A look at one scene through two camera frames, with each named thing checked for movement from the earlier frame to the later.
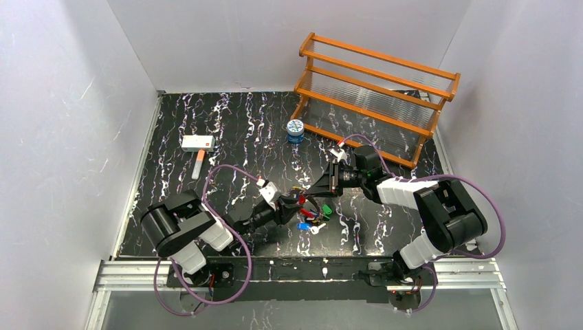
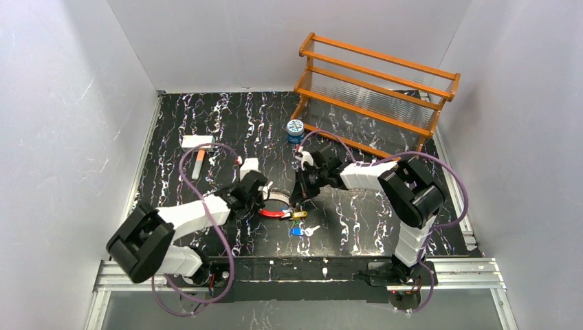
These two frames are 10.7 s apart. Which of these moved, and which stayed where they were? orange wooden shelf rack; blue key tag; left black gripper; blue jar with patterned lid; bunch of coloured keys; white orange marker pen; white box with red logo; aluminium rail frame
Moved: bunch of coloured keys; left black gripper; blue key tag
Stayed: white orange marker pen; white box with red logo; blue jar with patterned lid; orange wooden shelf rack; aluminium rail frame
